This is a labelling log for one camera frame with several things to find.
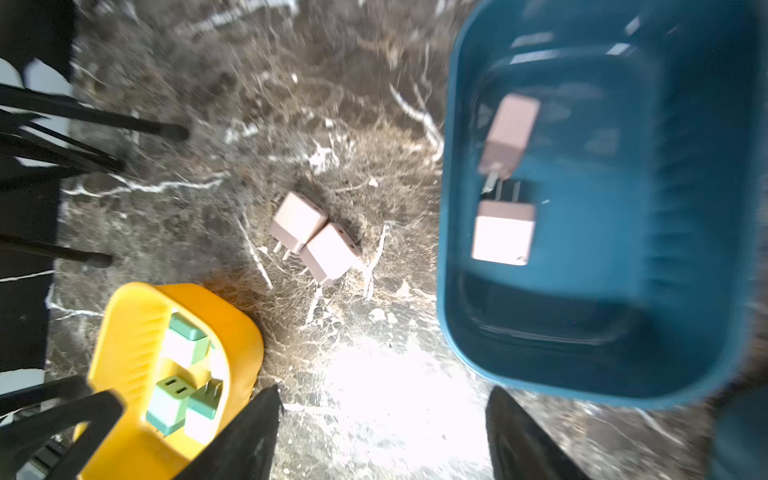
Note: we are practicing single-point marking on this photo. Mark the black tripod stand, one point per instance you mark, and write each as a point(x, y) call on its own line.
point(23, 137)

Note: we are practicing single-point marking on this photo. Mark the teal storage box rear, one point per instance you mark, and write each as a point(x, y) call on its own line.
point(644, 171)

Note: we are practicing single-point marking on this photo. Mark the yellow storage box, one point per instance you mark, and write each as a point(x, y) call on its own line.
point(128, 362)

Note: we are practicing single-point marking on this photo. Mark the pink plug pair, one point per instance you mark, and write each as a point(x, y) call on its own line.
point(296, 222)

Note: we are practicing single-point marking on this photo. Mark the teal storage box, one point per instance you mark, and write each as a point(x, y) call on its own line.
point(740, 441)
point(644, 171)

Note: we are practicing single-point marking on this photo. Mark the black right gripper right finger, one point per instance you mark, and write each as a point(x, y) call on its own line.
point(519, 448)

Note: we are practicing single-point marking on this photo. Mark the teal storage box right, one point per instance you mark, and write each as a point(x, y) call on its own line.
point(740, 441)

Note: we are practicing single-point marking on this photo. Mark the green plug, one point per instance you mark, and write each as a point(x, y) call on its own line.
point(184, 343)
point(167, 407)
point(200, 418)

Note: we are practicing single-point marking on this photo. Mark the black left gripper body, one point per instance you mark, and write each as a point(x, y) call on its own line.
point(20, 440)

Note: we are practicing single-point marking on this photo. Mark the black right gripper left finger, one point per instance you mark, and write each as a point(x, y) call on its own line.
point(245, 448)

